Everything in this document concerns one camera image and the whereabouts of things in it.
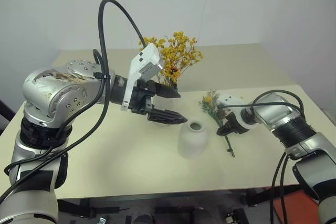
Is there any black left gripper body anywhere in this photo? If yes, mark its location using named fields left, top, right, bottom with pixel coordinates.
left=130, top=80, right=159, bottom=116

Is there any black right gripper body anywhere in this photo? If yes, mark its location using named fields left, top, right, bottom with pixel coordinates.
left=226, top=113, right=242, bottom=134

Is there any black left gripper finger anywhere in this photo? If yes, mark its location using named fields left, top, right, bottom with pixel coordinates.
left=154, top=81, right=182, bottom=99
left=146, top=108, right=188, bottom=125

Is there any small green yellow flower bouquet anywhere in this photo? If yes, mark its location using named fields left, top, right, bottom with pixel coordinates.
left=197, top=89, right=236, bottom=158

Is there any large yellow flower bouquet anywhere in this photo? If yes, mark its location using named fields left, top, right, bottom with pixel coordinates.
left=138, top=31, right=204, bottom=89

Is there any dark rounded shape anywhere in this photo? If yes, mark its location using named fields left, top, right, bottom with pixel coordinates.
left=131, top=213, right=154, bottom=224

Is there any red floor mat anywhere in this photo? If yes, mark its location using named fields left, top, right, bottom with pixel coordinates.
left=272, top=189, right=322, bottom=224

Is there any dark furniture piece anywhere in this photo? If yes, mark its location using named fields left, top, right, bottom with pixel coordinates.
left=0, top=99, right=17, bottom=137

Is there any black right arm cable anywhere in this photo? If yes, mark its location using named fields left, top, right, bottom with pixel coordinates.
left=219, top=90, right=306, bottom=224

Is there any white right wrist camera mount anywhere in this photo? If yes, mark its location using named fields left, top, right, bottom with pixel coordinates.
left=217, top=93, right=257, bottom=132

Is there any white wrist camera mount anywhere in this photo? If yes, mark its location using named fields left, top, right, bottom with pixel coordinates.
left=217, top=93, right=257, bottom=132
left=120, top=42, right=164, bottom=112

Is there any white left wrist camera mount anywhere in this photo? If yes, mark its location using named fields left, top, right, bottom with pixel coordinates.
left=120, top=42, right=164, bottom=112

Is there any black table frame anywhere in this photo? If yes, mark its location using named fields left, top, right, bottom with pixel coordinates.
left=56, top=184, right=305, bottom=224

